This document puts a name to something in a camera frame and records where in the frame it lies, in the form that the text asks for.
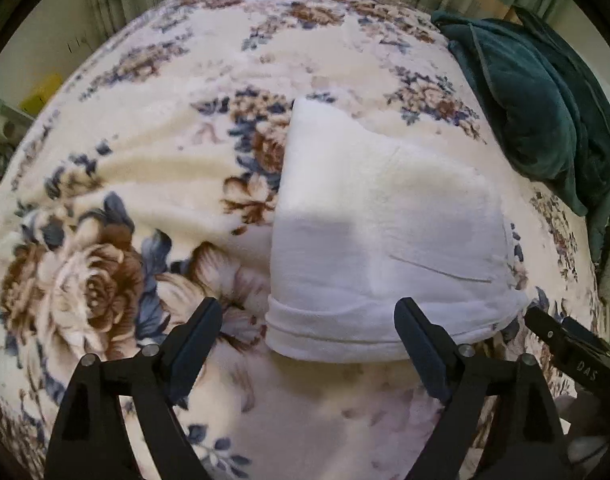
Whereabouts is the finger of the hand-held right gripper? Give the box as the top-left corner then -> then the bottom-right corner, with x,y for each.
524,305 -> 610,359

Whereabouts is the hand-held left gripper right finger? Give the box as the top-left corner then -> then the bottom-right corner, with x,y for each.
394,297 -> 571,480

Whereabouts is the person's right hand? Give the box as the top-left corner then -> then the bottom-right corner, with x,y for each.
555,394 -> 610,468

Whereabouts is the white towel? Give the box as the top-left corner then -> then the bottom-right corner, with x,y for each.
265,97 -> 531,364

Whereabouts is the dark green blanket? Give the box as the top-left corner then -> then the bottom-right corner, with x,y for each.
430,6 -> 610,264

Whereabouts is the floral plush blanket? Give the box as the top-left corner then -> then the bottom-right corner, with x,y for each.
0,0 -> 610,480

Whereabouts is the yellow box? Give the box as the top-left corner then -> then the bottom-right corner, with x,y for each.
19,74 -> 64,116

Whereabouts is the green and white box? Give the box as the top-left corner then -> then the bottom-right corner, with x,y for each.
0,97 -> 36,142

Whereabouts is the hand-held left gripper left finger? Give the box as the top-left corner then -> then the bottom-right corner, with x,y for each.
45,297 -> 224,480

